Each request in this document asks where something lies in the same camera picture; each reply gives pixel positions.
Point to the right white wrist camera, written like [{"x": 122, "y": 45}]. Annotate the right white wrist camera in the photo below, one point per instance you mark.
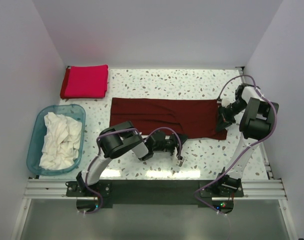
[{"x": 223, "y": 102}]

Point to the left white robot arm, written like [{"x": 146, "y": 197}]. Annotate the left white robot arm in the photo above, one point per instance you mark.
[{"x": 117, "y": 140}]

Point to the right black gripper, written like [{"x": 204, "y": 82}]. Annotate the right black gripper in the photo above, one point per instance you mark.
[{"x": 222, "y": 125}]

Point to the dark red t-shirt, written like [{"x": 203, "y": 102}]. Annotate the dark red t-shirt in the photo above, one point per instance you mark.
[{"x": 194, "y": 118}]

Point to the blue plastic basket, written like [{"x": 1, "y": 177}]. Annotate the blue plastic basket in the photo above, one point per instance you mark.
[{"x": 37, "y": 140}]

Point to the crumpled white t-shirt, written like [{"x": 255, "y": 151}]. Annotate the crumpled white t-shirt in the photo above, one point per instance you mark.
[{"x": 61, "y": 143}]

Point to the aluminium frame rail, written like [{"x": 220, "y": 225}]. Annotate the aluminium frame rail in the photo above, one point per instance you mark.
[{"x": 61, "y": 189}]

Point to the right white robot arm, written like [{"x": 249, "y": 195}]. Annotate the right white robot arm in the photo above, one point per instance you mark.
[{"x": 255, "y": 126}]

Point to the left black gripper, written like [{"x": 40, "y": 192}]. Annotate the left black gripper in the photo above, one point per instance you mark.
[{"x": 175, "y": 142}]

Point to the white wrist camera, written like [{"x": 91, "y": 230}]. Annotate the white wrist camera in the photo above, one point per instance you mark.
[
  {"x": 177, "y": 160},
  {"x": 223, "y": 102}
]

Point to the folded pink red t-shirt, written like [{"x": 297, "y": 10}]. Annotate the folded pink red t-shirt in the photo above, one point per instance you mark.
[{"x": 85, "y": 82}]

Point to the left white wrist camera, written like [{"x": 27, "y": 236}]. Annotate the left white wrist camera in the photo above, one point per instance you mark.
[{"x": 177, "y": 160}]

